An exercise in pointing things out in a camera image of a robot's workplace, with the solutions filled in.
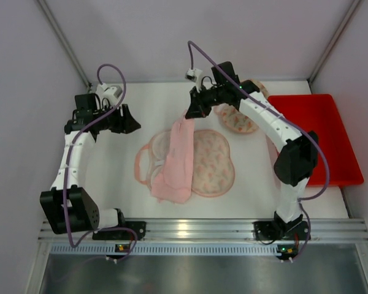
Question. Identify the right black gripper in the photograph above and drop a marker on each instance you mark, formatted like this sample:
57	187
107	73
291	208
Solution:
198	100

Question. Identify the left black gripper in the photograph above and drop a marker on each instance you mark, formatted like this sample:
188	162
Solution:
121	118

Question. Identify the floral mesh laundry bag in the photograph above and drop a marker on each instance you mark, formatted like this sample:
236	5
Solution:
234	120

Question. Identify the pink cloth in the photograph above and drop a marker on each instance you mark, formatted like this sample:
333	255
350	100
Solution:
173	183

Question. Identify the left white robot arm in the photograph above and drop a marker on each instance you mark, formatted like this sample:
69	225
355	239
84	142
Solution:
67	205

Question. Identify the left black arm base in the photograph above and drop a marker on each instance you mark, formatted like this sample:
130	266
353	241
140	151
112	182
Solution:
126	231

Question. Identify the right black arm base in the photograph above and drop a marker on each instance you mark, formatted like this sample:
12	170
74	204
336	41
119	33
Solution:
277	230

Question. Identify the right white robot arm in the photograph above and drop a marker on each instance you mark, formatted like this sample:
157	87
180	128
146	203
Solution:
297	156

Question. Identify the red plastic tray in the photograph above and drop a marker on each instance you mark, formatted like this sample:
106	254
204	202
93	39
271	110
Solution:
319	113

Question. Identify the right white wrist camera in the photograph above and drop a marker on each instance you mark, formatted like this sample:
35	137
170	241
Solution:
195	76

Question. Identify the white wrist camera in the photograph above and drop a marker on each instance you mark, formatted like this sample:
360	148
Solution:
112	93
195	76

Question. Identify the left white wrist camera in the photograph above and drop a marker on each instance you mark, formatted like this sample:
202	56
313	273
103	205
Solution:
112	93

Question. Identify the aluminium mounting rail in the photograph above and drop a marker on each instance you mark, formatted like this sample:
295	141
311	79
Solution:
322	230

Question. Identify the slotted grey cable duct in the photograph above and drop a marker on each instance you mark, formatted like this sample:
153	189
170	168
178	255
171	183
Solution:
170	249

